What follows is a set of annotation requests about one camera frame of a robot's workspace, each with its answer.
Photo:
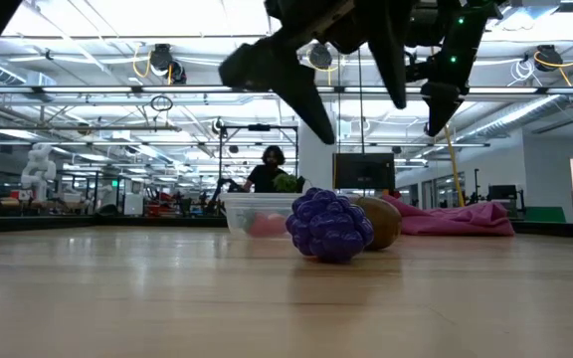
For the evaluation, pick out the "black monitor screen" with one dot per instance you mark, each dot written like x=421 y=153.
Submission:
x=364 y=171

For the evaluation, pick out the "clear plastic tupperware container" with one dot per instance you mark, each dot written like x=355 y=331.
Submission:
x=237 y=209

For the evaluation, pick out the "black background rig frame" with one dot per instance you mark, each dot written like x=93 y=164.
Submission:
x=259 y=127

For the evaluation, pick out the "purple grape bunch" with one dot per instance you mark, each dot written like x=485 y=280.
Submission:
x=328 y=226

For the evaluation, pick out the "purple cloth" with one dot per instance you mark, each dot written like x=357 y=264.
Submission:
x=455 y=221

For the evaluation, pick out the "green panel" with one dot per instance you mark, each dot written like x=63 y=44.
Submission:
x=545 y=215

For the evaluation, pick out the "person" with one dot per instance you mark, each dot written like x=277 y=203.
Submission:
x=265 y=179

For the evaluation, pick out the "small pink fruit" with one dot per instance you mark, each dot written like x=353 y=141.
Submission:
x=279 y=225

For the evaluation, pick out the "brown kiwi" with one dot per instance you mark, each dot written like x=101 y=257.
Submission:
x=383 y=224

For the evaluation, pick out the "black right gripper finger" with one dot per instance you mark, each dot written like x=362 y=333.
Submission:
x=438 y=114

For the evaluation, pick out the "green leafy object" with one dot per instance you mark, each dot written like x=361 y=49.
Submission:
x=286 y=184

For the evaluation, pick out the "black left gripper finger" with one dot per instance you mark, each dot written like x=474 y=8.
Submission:
x=395 y=69
x=286 y=79

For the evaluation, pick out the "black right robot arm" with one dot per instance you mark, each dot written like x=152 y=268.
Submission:
x=470 y=35

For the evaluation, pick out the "pink peach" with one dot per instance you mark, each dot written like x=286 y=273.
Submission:
x=259 y=228

